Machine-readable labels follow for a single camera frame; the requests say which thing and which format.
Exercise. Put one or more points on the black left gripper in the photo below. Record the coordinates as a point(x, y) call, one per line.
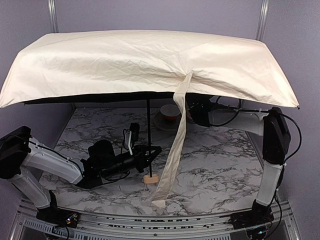
point(139, 159)

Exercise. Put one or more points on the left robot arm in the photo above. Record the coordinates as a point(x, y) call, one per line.
point(19, 151)

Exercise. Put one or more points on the right aluminium frame post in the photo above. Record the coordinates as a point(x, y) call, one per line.
point(262, 20)

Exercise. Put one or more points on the orange white bowl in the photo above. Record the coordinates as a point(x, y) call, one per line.
point(170, 112)

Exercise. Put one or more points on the aluminium front rail base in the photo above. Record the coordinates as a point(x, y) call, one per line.
point(102, 226)

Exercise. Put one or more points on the beige folding umbrella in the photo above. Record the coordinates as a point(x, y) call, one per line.
point(134, 61)

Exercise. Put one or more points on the aluminium frame post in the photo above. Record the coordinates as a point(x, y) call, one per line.
point(262, 20)
point(53, 16)

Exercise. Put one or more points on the grey ringed plate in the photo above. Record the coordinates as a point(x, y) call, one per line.
point(166, 125)

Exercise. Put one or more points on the left aluminium frame post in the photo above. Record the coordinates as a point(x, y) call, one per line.
point(53, 16)

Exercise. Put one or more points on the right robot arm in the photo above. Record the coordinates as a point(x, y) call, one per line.
point(271, 125)

